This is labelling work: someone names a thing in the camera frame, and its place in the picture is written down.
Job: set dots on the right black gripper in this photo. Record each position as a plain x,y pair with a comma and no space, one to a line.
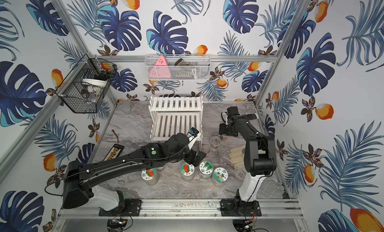
223,130

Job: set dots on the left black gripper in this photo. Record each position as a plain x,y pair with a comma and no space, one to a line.
195,154

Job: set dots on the clear seed container dark seeds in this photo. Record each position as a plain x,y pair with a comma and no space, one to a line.
215,142

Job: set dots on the clear seed container front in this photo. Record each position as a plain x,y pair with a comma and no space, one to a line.
205,149

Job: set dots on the white slatted wooden shelf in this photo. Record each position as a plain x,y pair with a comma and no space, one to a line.
175,115

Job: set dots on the clear seed container red label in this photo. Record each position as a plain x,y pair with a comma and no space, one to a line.
223,138

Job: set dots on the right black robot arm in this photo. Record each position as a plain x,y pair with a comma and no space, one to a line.
259,161

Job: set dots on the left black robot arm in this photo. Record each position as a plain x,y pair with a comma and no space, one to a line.
81,178

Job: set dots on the jar with strawberry lid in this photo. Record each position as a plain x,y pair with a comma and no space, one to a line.
187,172

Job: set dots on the jar with green tree lid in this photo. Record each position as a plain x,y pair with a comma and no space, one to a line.
206,170

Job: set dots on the jar with pineapple lid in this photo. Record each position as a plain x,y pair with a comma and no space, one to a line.
219,177

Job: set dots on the jar with tomato lid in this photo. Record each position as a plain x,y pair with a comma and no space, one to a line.
150,176

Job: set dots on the pink triangular packet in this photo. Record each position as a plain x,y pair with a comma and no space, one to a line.
160,70

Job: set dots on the white bowl in basket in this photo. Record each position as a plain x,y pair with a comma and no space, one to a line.
93,83

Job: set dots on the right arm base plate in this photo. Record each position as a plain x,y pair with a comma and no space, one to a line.
237,208

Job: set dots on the aluminium mounting rail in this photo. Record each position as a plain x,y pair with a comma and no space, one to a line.
194,209

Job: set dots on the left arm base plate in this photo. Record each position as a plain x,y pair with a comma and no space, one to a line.
126,207

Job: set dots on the white mesh wall basket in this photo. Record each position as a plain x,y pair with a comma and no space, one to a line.
183,67

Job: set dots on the black wire basket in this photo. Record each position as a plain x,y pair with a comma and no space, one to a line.
80,99

